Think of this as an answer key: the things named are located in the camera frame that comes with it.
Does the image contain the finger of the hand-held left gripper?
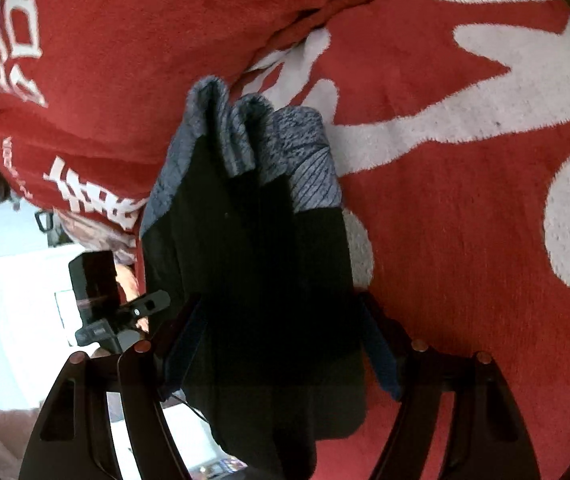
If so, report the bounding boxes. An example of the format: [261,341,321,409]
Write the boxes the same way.
[126,289,171,319]

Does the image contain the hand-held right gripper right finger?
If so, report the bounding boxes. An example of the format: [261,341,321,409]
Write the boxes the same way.
[359,293,542,480]

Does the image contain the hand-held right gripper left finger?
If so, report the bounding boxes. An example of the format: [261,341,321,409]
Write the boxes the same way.
[19,292,210,480]

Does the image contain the black and grey sock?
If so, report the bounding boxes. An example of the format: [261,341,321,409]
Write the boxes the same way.
[140,76,369,480]

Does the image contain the person's left hand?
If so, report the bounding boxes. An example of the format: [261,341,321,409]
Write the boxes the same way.
[115,265,142,307]

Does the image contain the small black object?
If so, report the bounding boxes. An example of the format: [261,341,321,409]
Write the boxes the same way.
[34,209,58,234]

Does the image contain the red printed blanket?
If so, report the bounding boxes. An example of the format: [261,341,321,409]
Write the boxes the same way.
[0,0,570,480]

